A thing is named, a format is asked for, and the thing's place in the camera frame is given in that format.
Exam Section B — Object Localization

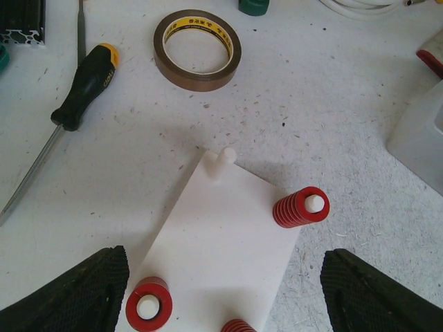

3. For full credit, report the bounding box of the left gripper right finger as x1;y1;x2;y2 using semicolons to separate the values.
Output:
320;248;442;331

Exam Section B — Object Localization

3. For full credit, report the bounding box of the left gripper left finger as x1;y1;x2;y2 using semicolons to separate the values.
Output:
1;246;129;331

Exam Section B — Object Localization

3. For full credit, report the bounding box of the large red spring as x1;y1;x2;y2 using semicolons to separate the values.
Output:
125;277;173;332

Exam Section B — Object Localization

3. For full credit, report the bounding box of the short red spring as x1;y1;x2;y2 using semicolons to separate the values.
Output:
221;319;256;332
272;186;330;228

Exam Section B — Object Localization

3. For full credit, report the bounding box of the white peg base plate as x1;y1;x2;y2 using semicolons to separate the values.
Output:
128;147;300;331

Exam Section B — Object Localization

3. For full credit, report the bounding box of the large black orange screwdriver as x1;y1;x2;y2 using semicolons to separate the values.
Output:
1;43;119;224

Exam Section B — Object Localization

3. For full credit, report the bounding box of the clear plastic spring tray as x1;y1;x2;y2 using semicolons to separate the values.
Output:
387;82;442;194

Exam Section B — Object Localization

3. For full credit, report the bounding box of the green plastic case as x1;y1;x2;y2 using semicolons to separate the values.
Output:
0;44;10;73

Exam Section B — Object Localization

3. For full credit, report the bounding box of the white work glove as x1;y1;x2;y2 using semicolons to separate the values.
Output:
416;30;443;79

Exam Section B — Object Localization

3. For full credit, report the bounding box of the small yellow black screwdriver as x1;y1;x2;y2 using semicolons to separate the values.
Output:
78;0;86;65

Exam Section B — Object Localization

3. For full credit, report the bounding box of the black aluminium extrusion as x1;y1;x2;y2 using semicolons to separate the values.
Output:
0;0;46;45

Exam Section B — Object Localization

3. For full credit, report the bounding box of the brown tape roll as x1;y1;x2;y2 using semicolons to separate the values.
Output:
153;10;242;92

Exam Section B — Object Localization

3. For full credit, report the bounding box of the green clamp tool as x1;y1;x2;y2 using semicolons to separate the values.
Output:
238;0;270;17

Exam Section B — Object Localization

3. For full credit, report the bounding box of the white cable spool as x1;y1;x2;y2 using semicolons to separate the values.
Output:
320;0;413;21

